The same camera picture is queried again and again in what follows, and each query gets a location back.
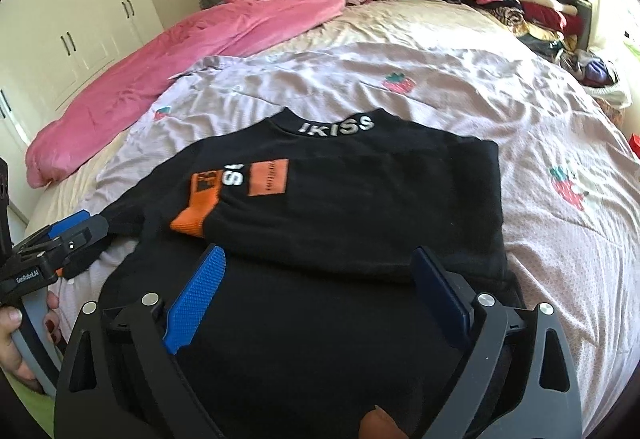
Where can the pink duvet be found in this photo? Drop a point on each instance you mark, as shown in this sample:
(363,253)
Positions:
(150,74)

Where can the person's left hand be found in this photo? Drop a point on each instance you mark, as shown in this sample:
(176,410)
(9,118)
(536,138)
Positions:
(12,354)

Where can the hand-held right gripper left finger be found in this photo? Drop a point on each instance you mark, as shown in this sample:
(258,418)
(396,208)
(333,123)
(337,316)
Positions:
(196,296)

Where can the strawberry print pink blanket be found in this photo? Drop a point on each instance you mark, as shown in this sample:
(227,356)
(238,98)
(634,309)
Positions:
(500,94)

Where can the white wardrobe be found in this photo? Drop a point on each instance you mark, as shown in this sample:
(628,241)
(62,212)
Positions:
(70,9)

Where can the small red object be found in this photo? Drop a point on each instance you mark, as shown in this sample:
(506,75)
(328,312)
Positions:
(635,145)

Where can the yellow-green garment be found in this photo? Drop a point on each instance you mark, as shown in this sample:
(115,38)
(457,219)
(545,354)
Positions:
(25,411)

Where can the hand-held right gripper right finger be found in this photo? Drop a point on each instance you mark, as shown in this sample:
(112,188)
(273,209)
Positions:
(442,296)

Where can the black sweater with orange patches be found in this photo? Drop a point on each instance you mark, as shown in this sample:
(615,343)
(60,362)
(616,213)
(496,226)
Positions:
(350,199)

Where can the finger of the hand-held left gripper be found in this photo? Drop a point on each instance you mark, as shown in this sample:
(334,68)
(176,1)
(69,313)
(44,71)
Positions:
(70,223)
(82,244)

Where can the white bag of clothes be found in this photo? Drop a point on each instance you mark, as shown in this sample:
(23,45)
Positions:
(597,74)

